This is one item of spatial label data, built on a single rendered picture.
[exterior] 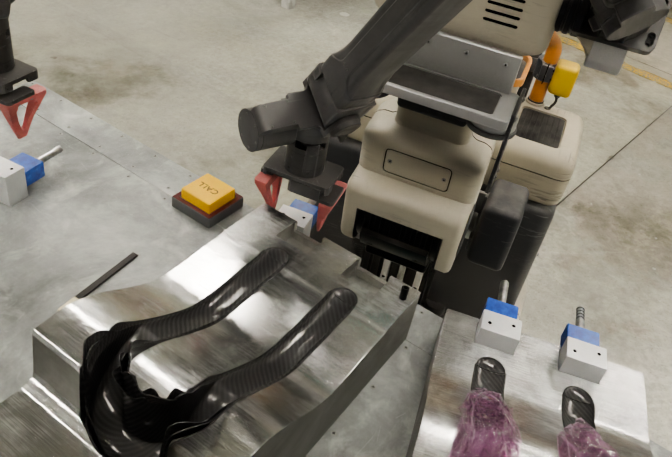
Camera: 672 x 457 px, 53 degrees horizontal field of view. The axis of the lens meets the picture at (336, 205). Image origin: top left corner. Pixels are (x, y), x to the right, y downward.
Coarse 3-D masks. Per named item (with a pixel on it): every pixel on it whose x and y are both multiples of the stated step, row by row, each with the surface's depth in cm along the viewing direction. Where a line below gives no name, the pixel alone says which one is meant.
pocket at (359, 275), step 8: (352, 264) 89; (344, 272) 88; (352, 272) 91; (360, 272) 91; (368, 272) 91; (352, 280) 91; (360, 280) 91; (368, 280) 91; (376, 280) 90; (368, 288) 90; (376, 288) 90
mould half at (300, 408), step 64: (192, 256) 87; (320, 256) 89; (64, 320) 69; (128, 320) 71; (256, 320) 80; (384, 320) 82; (64, 384) 68; (192, 384) 66; (320, 384) 74; (0, 448) 65; (64, 448) 66; (192, 448) 60; (256, 448) 61
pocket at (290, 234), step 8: (296, 224) 95; (280, 232) 92; (288, 232) 94; (296, 232) 95; (288, 240) 95; (296, 240) 95; (304, 240) 94; (312, 240) 94; (304, 248) 94; (312, 248) 94
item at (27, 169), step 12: (0, 156) 102; (24, 156) 105; (48, 156) 107; (0, 168) 100; (12, 168) 100; (24, 168) 102; (36, 168) 104; (0, 180) 99; (12, 180) 99; (24, 180) 102; (36, 180) 105; (0, 192) 100; (12, 192) 100; (24, 192) 103; (12, 204) 101
